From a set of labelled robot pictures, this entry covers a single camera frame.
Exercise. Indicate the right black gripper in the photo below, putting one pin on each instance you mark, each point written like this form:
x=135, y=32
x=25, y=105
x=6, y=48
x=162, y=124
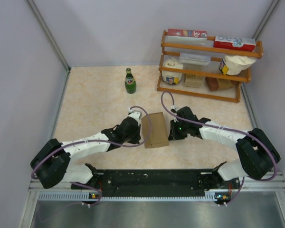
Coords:
x=173, y=135

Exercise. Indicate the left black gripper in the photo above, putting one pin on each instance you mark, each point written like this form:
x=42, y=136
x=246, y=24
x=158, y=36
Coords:
x=137, y=137

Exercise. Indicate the brown cardboard box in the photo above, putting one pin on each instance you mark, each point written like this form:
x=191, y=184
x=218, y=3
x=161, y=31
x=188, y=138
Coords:
x=159, y=135

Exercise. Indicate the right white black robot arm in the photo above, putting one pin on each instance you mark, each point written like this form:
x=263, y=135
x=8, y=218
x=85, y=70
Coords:
x=257, y=155

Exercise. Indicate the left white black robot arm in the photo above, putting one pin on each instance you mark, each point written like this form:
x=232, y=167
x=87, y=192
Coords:
x=56, y=161

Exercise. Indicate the red foil box left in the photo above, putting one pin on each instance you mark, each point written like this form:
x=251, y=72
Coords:
x=187, y=33

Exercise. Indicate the red white box right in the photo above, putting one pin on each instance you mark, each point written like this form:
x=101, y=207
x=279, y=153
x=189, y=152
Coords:
x=243, y=44

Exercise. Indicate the tan cardboard block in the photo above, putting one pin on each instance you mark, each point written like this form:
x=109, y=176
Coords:
x=193, y=80

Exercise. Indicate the green glass bottle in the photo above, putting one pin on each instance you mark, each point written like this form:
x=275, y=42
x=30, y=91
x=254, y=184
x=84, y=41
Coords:
x=130, y=83

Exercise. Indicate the white bag left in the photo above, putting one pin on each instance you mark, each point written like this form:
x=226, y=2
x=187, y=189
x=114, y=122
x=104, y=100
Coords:
x=171, y=77

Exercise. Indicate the brown brick block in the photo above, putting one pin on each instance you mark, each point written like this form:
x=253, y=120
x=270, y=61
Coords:
x=212, y=83

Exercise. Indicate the crumpled brown paper bag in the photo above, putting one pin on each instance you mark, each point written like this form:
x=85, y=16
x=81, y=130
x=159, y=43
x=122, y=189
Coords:
x=225, y=84

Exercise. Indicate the wooden shelf rack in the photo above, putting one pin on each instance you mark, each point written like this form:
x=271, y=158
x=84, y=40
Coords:
x=173, y=46

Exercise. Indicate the clear plastic container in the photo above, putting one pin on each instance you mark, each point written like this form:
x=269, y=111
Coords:
x=194, y=59

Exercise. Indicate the large white bag right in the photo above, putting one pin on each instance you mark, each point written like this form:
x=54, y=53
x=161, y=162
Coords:
x=233, y=65

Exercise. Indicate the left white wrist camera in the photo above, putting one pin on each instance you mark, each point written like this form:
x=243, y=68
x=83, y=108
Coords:
x=136, y=115

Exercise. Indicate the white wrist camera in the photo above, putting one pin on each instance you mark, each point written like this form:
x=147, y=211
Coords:
x=175, y=110
x=136, y=115

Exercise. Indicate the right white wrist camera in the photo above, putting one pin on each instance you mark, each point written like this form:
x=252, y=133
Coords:
x=175, y=110

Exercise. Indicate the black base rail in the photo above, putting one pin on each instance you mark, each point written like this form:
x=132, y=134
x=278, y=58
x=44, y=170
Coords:
x=159, y=183

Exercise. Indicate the right aluminium frame post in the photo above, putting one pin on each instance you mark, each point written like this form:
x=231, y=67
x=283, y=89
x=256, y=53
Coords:
x=269, y=13

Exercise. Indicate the aluminium corner frame post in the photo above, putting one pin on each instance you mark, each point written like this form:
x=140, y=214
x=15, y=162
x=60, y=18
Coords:
x=48, y=34

